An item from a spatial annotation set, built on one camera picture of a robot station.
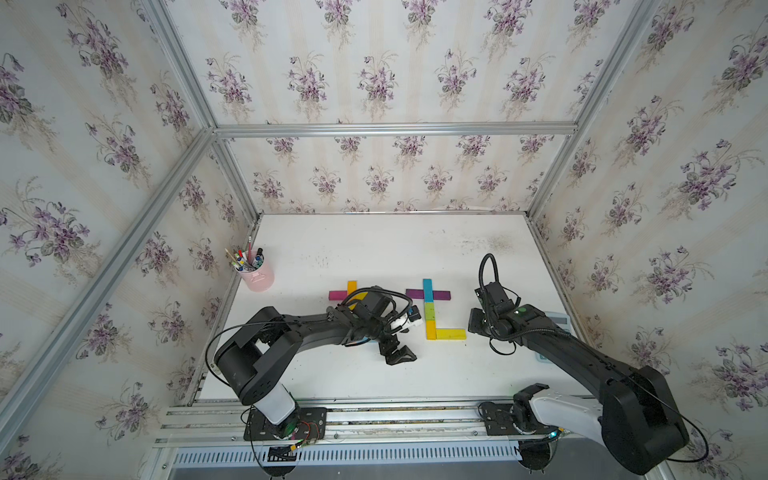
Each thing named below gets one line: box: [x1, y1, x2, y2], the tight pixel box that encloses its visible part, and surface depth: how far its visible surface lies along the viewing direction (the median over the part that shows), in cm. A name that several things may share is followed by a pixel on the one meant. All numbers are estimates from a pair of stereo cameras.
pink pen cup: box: [234, 252, 275, 293], surface depth 94 cm
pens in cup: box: [224, 236, 265, 272], surface depth 94 cm
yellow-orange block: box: [425, 320, 437, 340], surface depth 92 cm
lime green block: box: [425, 302, 435, 321], surface depth 95 cm
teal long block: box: [422, 278, 435, 303], surface depth 97 cm
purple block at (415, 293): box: [406, 289, 424, 299], surface depth 98 cm
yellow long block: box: [436, 329, 467, 341], surface depth 89 cm
